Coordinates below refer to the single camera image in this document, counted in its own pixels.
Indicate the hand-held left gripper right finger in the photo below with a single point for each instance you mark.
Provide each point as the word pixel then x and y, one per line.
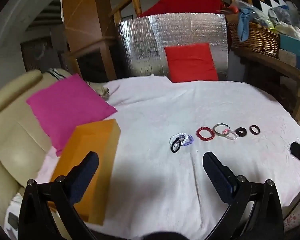
pixel 216 177

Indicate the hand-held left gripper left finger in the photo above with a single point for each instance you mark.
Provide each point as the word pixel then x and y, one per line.
pixel 87 171

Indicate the orange box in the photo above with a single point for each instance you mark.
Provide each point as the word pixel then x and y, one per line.
pixel 95 140

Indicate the silver bangle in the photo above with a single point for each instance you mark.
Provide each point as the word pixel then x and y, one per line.
pixel 215 130

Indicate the black scrunchie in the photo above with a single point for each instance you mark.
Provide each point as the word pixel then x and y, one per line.
pixel 237 132

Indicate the dark brown bangle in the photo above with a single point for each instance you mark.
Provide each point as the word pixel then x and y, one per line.
pixel 250 130

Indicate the pink cushion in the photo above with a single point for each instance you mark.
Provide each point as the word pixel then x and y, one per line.
pixel 70 105

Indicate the grey patterned cloth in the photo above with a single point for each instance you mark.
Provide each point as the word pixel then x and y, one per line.
pixel 103 91

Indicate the beige leather sofa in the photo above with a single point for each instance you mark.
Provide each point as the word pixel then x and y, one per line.
pixel 12 135

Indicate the white tablecloth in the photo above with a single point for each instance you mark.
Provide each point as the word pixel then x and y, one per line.
pixel 165 100

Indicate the wooden side shelf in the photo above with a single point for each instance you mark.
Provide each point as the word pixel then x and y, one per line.
pixel 265 60

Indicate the teal box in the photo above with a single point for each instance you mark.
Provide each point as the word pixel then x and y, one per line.
pixel 292 45

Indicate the small red cushion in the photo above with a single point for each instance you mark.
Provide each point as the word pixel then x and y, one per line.
pixel 190 62

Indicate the wicker basket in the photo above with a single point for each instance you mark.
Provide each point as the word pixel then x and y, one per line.
pixel 257 40

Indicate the pile of plastic bags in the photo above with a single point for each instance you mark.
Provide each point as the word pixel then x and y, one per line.
pixel 285 20

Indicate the silver foil insulation panel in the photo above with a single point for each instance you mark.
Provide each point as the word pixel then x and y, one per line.
pixel 145 45

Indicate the blue cloth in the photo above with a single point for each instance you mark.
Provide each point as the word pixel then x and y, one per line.
pixel 245 22

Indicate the wooden cabinet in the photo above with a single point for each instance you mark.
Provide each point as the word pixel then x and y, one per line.
pixel 87 17

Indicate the wooden stair railing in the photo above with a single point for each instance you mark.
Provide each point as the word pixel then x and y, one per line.
pixel 137 2

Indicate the large red cloth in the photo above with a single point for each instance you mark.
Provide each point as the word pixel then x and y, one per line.
pixel 190 2

